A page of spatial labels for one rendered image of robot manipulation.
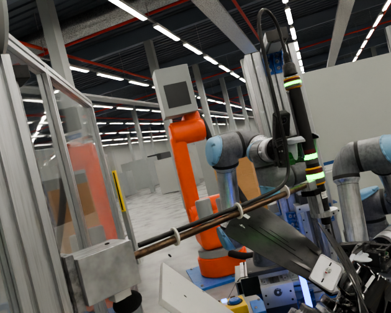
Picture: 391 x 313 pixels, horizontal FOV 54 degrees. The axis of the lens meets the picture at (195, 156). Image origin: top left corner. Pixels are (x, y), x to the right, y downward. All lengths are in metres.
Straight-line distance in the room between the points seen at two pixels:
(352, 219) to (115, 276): 1.04
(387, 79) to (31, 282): 3.00
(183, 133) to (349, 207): 3.72
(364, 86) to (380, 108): 0.20
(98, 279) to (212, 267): 4.45
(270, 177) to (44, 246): 0.84
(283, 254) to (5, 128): 0.69
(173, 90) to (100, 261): 4.44
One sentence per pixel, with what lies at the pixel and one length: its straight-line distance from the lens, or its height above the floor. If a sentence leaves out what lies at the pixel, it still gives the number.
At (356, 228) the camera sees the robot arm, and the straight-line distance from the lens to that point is 1.49.
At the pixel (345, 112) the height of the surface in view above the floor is 1.64.
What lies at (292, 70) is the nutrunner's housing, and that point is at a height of 1.75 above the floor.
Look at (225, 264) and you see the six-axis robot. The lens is 5.00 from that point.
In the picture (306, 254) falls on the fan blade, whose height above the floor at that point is 1.30.
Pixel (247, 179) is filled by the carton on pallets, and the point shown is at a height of 0.74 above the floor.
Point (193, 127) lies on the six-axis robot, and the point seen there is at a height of 1.96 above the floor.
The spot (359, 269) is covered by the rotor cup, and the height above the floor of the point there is 1.26.
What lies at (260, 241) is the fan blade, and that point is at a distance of 0.98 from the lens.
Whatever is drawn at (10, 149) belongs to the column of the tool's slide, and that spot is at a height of 1.67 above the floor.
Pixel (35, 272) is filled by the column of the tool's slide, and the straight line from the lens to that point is 0.57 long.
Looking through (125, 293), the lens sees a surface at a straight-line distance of 0.66.
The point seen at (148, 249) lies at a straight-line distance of 0.68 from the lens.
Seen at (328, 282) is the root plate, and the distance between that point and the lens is 1.01.
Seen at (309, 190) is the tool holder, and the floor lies 1.45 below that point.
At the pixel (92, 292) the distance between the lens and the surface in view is 0.61.
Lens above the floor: 1.60
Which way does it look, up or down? level
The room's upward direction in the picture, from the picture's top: 14 degrees counter-clockwise
